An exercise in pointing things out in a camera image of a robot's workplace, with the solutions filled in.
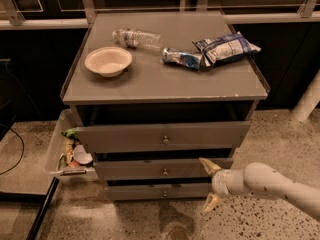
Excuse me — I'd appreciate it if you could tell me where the white railing frame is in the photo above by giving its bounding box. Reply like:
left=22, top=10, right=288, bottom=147
left=0, top=0, right=320, bottom=30

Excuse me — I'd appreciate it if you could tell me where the grey bottom drawer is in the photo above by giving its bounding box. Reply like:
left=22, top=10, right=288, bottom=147
left=106, top=182, right=212, bottom=201

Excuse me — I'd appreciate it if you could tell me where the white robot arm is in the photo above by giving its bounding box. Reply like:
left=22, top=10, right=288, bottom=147
left=199, top=157, right=320, bottom=221

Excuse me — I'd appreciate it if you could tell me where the blue white chip bag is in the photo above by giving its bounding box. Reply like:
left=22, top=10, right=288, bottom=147
left=193, top=32, right=261, bottom=67

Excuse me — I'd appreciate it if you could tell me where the black floor bar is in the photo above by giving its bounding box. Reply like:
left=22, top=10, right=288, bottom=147
left=26, top=177, right=60, bottom=240

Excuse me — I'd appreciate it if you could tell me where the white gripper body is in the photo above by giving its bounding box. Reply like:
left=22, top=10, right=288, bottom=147
left=212, top=169, right=249, bottom=198

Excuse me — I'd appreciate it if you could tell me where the grey drawer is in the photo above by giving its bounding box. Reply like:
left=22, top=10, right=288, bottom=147
left=76, top=121, right=250, bottom=153
left=106, top=182, right=212, bottom=201
left=93, top=157, right=234, bottom=182

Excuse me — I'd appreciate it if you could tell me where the grey top drawer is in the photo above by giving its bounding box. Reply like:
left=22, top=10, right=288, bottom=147
left=76, top=121, right=250, bottom=153

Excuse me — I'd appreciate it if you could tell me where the white post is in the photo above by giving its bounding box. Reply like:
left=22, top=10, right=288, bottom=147
left=292, top=69, right=320, bottom=122

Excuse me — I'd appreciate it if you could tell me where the black cable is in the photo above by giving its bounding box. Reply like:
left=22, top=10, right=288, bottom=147
left=0, top=123, right=26, bottom=176

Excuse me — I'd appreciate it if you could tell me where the green snack wrapper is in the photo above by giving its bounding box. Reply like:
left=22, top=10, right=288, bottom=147
left=62, top=128, right=78, bottom=140

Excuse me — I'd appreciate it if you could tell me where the broken white bowl piece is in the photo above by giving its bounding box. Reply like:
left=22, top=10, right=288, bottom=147
left=73, top=145, right=93, bottom=165

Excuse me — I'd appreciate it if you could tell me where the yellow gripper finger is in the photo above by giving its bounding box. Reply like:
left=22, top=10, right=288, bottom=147
left=203, top=193, right=224, bottom=213
left=199, top=157, right=221, bottom=176

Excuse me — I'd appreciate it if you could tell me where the clear plastic water bottle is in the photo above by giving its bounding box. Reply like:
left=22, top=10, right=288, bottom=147
left=112, top=28, right=162, bottom=51

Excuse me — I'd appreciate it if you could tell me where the grey drawer cabinet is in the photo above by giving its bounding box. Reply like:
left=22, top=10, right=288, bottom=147
left=59, top=10, right=271, bottom=202

